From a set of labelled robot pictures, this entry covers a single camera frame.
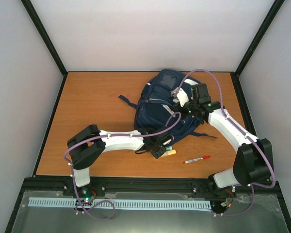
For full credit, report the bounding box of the yellow highlighter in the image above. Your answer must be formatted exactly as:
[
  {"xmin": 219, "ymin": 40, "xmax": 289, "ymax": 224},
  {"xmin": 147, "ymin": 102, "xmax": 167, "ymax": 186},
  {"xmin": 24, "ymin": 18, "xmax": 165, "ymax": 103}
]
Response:
[{"xmin": 161, "ymin": 150, "xmax": 177, "ymax": 157}]

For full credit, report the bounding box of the navy blue backpack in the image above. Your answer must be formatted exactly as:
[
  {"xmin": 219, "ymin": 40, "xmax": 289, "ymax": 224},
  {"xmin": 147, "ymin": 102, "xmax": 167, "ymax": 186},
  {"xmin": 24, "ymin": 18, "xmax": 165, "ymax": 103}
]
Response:
[{"xmin": 118, "ymin": 69, "xmax": 209, "ymax": 146}]

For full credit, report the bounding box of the red cap marker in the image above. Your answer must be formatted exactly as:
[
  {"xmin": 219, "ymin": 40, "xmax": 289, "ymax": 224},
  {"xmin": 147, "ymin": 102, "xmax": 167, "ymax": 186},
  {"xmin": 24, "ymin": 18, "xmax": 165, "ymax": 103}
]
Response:
[{"xmin": 183, "ymin": 155, "xmax": 210, "ymax": 164}]

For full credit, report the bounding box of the teal cap marker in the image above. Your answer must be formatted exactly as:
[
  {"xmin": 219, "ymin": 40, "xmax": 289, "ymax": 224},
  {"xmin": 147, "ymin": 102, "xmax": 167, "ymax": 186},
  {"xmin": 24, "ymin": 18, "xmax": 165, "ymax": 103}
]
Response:
[{"xmin": 162, "ymin": 104, "xmax": 175, "ymax": 115}]

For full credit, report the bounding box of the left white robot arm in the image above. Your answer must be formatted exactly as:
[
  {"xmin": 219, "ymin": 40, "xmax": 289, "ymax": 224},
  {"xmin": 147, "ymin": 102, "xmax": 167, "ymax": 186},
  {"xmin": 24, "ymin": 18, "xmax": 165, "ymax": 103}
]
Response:
[{"xmin": 67, "ymin": 125, "xmax": 174, "ymax": 196}]

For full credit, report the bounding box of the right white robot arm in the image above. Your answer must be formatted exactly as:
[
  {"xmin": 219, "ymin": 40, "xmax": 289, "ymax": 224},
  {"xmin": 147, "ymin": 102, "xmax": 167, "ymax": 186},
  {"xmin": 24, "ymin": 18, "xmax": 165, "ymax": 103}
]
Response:
[{"xmin": 171, "ymin": 83, "xmax": 275, "ymax": 190}]

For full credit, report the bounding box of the small circuit board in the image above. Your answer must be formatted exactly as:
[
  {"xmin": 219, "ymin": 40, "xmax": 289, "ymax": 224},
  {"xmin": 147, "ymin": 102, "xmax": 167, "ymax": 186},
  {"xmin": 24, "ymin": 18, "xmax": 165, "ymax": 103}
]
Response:
[{"xmin": 82, "ymin": 189, "xmax": 97, "ymax": 204}]

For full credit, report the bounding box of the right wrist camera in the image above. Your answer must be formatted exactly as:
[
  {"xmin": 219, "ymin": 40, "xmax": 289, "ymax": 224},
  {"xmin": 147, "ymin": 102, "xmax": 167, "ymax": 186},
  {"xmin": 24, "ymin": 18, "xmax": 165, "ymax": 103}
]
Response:
[{"xmin": 171, "ymin": 87, "xmax": 189, "ymax": 107}]

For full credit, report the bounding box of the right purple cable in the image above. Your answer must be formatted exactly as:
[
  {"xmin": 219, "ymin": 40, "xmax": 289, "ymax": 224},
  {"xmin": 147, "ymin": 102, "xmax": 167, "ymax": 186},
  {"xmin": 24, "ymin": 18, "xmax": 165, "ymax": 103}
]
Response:
[{"xmin": 177, "ymin": 69, "xmax": 276, "ymax": 216}]

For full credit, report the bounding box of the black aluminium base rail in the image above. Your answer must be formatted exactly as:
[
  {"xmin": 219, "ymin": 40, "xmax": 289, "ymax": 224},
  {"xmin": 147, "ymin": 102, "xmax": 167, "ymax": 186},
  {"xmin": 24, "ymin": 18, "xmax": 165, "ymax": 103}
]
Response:
[{"xmin": 21, "ymin": 176, "xmax": 281, "ymax": 202}]

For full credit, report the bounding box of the light blue cable duct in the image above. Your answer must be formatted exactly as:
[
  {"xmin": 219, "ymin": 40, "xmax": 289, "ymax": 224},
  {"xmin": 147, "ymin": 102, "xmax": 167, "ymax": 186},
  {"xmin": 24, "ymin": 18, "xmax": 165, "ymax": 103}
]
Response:
[{"xmin": 28, "ymin": 197, "xmax": 211, "ymax": 211}]

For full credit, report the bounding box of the right black frame post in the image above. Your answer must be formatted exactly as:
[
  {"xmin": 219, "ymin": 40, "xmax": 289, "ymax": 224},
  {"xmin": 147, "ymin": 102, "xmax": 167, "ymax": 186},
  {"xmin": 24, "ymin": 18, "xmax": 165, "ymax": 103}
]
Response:
[{"xmin": 234, "ymin": 0, "xmax": 286, "ymax": 76}]

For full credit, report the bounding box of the black frame post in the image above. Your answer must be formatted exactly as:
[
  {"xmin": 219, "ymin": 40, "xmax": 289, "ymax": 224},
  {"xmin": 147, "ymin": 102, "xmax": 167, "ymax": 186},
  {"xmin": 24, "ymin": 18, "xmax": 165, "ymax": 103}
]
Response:
[
  {"xmin": 20, "ymin": 0, "xmax": 68, "ymax": 76},
  {"xmin": 234, "ymin": 0, "xmax": 286, "ymax": 76}
]

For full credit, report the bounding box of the left black frame post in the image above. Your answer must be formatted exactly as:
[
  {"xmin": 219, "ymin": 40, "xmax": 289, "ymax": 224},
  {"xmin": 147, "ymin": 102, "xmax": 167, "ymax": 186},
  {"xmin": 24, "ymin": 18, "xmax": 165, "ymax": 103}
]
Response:
[{"xmin": 20, "ymin": 0, "xmax": 68, "ymax": 76}]

